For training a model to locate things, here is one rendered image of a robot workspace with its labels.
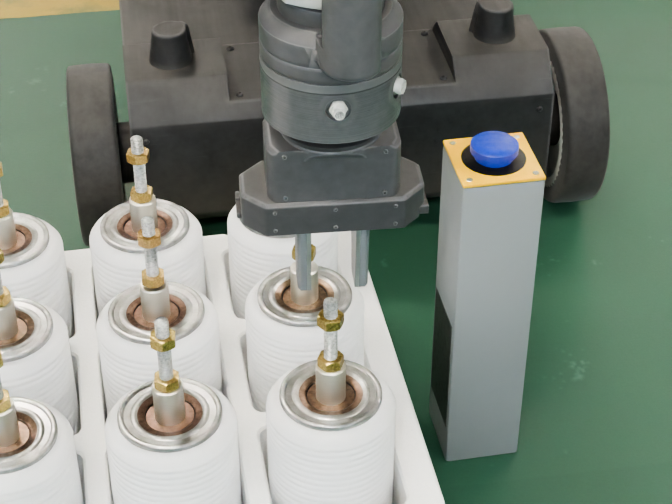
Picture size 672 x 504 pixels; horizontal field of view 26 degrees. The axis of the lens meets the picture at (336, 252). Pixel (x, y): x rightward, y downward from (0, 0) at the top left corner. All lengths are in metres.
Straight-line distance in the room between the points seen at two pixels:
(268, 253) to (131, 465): 0.26
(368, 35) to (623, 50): 1.25
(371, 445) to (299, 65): 0.32
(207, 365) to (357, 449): 0.16
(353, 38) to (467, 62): 0.76
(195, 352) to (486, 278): 0.27
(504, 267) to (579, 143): 0.39
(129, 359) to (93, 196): 0.44
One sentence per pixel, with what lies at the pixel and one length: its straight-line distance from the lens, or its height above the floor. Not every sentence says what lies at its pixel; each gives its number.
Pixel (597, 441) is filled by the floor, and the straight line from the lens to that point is 1.42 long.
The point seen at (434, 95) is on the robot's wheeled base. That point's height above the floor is 0.18.
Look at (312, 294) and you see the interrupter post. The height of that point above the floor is 0.26.
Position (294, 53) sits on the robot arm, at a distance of 0.86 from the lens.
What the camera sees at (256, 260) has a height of 0.23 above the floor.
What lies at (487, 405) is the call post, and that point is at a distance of 1.34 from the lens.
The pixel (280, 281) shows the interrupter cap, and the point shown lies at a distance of 1.17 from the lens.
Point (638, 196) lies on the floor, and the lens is 1.75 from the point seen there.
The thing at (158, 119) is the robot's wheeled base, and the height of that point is 0.18.
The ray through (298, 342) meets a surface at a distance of 1.13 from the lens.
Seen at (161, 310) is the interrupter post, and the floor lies 0.26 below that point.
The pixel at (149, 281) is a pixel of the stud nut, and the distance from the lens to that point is 1.12.
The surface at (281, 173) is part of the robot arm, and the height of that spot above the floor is 0.47.
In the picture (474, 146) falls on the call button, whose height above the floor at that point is 0.33.
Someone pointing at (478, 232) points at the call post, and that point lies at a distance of 1.21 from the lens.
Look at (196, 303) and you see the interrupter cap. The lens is 1.16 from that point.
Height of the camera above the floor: 0.98
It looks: 37 degrees down
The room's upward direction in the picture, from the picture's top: straight up
